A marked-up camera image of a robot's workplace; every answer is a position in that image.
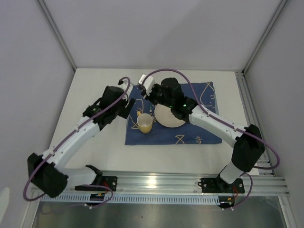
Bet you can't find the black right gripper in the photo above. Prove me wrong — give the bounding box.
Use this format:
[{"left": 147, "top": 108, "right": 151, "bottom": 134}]
[{"left": 142, "top": 84, "right": 174, "bottom": 109}]

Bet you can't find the cream round plate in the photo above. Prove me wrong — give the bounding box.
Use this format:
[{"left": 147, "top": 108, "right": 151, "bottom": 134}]
[{"left": 154, "top": 104, "right": 185, "bottom": 128}]

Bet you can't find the blue fish-pattern cloth placemat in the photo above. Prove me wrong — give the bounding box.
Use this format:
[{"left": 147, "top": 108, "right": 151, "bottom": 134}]
[{"left": 125, "top": 82, "right": 223, "bottom": 145}]

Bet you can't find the yellow plastic cup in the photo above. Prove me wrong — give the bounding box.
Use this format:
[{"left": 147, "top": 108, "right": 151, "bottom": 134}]
[{"left": 136, "top": 111, "right": 153, "bottom": 133}]

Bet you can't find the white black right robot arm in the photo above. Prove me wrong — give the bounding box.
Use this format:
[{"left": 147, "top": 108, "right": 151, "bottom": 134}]
[{"left": 138, "top": 75, "right": 265, "bottom": 192}]

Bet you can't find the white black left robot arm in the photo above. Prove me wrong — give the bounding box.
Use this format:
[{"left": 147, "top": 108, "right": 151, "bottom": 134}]
[{"left": 27, "top": 82, "right": 135, "bottom": 198}]

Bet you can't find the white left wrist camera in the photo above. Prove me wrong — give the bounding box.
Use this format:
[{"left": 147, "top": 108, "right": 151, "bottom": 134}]
[{"left": 118, "top": 79, "right": 129, "bottom": 89}]

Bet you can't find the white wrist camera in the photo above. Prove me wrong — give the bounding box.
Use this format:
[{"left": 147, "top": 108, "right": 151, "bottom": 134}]
[
  {"left": 138, "top": 74, "right": 155, "bottom": 96},
  {"left": 118, "top": 79, "right": 129, "bottom": 89}
]

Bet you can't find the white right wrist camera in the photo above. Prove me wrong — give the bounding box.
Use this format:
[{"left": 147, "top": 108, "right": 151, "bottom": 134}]
[{"left": 138, "top": 74, "right": 155, "bottom": 96}]

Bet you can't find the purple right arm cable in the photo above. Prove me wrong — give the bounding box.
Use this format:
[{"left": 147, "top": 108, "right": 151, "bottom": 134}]
[{"left": 140, "top": 68, "right": 281, "bottom": 207}]

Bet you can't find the aluminium right side rail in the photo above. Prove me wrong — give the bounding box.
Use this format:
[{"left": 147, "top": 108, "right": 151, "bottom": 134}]
[{"left": 235, "top": 70, "right": 276, "bottom": 177}]

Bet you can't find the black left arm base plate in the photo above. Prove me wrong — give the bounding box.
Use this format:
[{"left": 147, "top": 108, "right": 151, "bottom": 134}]
[{"left": 96, "top": 176, "right": 118, "bottom": 191}]

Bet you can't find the aluminium front mounting rail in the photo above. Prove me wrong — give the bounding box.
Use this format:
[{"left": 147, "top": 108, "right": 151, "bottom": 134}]
[{"left": 64, "top": 169, "right": 290, "bottom": 197}]

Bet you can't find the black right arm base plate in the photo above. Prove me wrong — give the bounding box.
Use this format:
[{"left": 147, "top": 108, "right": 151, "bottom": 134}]
[{"left": 198, "top": 177, "right": 245, "bottom": 194}]

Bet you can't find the aluminium left corner post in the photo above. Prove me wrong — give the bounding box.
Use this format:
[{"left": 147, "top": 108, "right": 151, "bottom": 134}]
[{"left": 35, "top": 0, "right": 77, "bottom": 72}]

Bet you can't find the aluminium corner post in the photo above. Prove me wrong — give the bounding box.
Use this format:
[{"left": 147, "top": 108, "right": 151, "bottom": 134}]
[
  {"left": 35, "top": 0, "right": 77, "bottom": 72},
  {"left": 242, "top": 0, "right": 290, "bottom": 75}
]

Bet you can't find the white slotted cable duct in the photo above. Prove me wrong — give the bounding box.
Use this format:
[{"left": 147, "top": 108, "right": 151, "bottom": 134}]
[{"left": 41, "top": 193, "right": 220, "bottom": 205}]

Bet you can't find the aluminium right corner post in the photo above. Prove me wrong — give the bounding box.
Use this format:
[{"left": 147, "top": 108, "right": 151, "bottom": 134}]
[{"left": 242, "top": 0, "right": 290, "bottom": 75}]

